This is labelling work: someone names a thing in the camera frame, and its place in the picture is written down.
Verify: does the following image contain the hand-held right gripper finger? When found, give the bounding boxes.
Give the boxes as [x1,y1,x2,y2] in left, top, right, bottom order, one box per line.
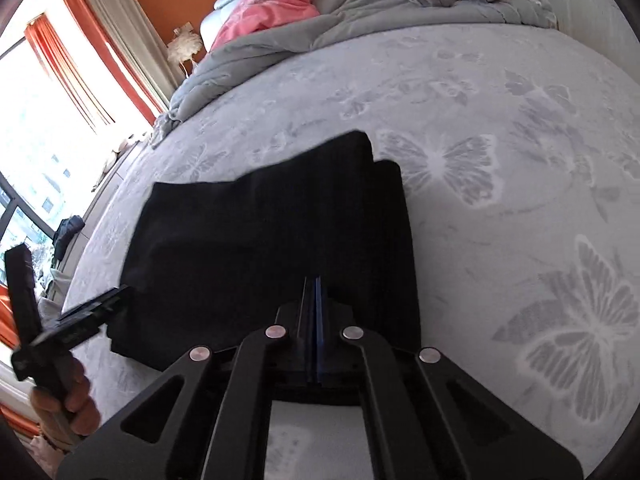
[56,276,317,480]
[316,276,583,480]

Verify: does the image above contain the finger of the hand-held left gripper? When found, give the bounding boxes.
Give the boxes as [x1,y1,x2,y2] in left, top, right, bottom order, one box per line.
[57,285,132,324]
[31,305,119,356]

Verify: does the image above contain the black pants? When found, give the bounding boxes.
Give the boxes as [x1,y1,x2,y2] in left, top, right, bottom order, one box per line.
[107,130,422,406]

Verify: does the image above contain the person's left hand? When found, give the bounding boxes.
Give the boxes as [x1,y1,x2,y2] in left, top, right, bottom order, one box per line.
[30,356,102,450]

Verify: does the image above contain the grey folded cloth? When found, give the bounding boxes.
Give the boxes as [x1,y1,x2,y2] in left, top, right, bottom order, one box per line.
[42,267,77,307]

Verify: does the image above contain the dark bag on cabinet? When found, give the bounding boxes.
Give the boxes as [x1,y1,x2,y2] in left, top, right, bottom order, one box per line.
[52,215,86,262]

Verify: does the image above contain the white window seat cabinet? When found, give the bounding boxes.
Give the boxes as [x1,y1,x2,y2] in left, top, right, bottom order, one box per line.
[45,132,155,306]

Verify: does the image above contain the black framed window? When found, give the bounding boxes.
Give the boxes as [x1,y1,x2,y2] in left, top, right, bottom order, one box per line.
[0,35,151,286]

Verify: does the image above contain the beige soft toy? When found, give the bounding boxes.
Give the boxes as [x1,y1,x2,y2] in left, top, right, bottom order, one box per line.
[106,132,152,162]

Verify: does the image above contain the grey butterfly print blanket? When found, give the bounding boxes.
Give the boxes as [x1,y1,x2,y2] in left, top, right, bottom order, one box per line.
[60,22,640,480]

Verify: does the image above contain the sheer orange striped curtain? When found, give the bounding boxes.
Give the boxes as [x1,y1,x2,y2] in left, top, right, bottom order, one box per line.
[24,14,117,134]

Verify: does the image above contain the grey duvet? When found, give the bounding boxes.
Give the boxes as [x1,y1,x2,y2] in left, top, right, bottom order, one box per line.
[152,0,558,148]

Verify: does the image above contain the white feather lamp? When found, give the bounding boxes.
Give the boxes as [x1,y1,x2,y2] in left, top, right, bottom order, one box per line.
[166,27,204,79]

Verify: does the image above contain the beige curtain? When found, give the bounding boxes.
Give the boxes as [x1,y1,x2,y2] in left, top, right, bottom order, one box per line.
[65,0,187,92]

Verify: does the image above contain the pink quilt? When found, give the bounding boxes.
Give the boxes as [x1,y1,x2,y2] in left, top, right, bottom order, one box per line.
[210,0,321,52]

